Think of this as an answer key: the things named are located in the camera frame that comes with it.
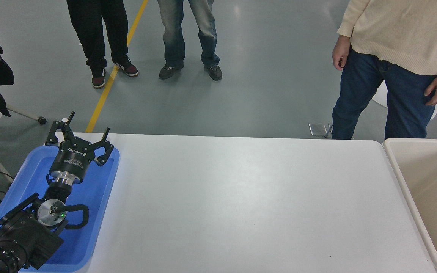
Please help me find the white chair with metal legs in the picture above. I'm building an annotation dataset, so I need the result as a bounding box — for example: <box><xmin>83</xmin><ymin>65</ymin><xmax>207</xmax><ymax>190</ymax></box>
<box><xmin>309</xmin><ymin>82</ymin><xmax>437</xmax><ymax>138</ymax></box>

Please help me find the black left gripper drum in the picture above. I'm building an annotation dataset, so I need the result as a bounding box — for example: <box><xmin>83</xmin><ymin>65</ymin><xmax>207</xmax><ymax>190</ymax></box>
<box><xmin>49</xmin><ymin>138</ymin><xmax>96</xmax><ymax>179</ymax></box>

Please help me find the person in blue jeans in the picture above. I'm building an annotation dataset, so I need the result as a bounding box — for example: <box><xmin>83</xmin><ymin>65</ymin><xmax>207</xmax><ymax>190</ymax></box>
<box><xmin>332</xmin><ymin>0</ymin><xmax>437</xmax><ymax>140</ymax></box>

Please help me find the blue plastic tray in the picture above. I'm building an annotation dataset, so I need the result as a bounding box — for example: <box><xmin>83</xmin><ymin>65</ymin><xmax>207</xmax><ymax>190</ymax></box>
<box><xmin>0</xmin><ymin>145</ymin><xmax>120</xmax><ymax>273</ymax></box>

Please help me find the large pale bin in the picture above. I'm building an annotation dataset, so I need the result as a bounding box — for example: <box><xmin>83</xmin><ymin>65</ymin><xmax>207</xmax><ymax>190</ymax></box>
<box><xmin>382</xmin><ymin>138</ymin><xmax>437</xmax><ymax>273</ymax></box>

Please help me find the person in grey jeans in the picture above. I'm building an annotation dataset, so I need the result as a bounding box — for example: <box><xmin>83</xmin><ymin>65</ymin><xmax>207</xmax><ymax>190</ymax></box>
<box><xmin>157</xmin><ymin>0</ymin><xmax>223</xmax><ymax>81</ymax></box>

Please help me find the person in black trousers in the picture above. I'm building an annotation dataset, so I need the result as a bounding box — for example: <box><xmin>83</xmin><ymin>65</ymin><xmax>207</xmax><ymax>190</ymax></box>
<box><xmin>66</xmin><ymin>0</ymin><xmax>139</xmax><ymax>89</ymax></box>

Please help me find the person's right hand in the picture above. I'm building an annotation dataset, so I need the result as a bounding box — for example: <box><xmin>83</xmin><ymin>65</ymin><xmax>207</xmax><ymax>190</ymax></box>
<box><xmin>332</xmin><ymin>35</ymin><xmax>352</xmax><ymax>71</ymax></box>

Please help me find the chair with caster leg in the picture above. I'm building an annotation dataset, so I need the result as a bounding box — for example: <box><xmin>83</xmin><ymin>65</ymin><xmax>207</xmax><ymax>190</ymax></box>
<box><xmin>0</xmin><ymin>63</ymin><xmax>47</xmax><ymax>126</ymax></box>

